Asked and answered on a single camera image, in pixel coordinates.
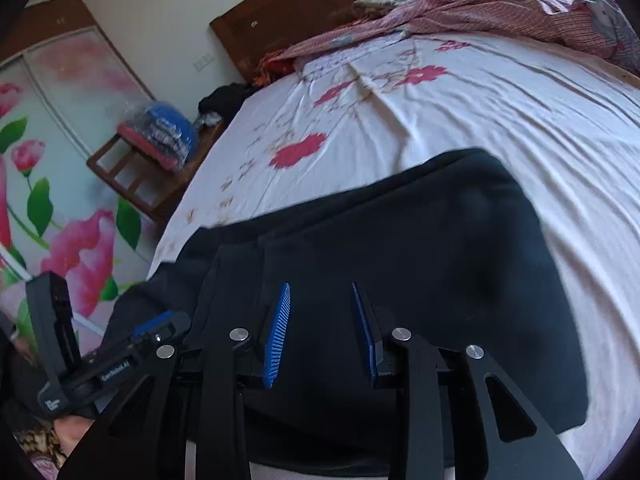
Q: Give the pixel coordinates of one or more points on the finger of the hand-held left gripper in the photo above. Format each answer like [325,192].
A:
[160,327]
[50,320]

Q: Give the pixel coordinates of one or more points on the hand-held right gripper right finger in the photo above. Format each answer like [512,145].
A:
[364,325]

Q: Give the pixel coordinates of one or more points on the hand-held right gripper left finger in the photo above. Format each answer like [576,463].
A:
[277,335]

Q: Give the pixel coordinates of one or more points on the black pants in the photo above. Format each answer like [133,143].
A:
[425,240]

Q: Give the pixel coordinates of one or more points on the person's left hand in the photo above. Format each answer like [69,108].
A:
[75,432]

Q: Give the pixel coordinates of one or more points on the wooden chair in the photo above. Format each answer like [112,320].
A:
[125,170]

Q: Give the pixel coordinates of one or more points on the plastic bag of clothes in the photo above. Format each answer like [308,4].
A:
[165,130]

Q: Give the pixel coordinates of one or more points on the wardrobe with floral doors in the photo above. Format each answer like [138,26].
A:
[75,110]

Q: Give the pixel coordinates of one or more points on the pile of black clothes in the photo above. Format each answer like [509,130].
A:
[225,100]

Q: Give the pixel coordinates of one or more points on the pale floral pillow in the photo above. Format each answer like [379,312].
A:
[340,62]

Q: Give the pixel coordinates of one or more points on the red tasselled cloth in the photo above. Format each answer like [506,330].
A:
[272,66]

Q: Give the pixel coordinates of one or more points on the brown wooden headboard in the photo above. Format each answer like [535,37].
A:
[310,10]

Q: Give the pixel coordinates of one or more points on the beige floral blanket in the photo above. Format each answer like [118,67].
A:
[380,3]

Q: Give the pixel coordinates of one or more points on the pink checked quilt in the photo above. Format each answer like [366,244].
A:
[450,12]

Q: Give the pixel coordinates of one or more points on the white wall socket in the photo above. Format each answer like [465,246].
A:
[204,61]

